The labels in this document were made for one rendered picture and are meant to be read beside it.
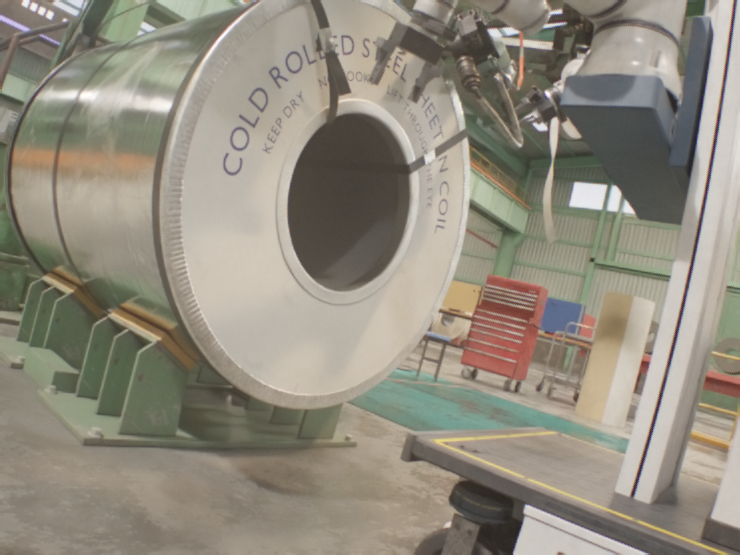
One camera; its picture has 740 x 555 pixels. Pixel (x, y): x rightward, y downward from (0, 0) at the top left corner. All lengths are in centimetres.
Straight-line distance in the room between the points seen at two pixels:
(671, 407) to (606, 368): 507
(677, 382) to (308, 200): 149
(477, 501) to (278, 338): 73
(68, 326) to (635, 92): 180
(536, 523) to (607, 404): 522
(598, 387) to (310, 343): 475
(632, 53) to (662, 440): 62
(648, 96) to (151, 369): 126
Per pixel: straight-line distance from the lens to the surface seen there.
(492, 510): 100
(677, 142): 110
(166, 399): 159
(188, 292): 131
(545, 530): 89
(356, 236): 191
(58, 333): 209
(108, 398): 168
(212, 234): 132
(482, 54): 191
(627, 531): 85
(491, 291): 678
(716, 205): 106
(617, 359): 607
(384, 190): 187
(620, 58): 102
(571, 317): 1055
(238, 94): 135
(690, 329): 102
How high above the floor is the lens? 51
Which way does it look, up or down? 3 degrees up
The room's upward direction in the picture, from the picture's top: 16 degrees clockwise
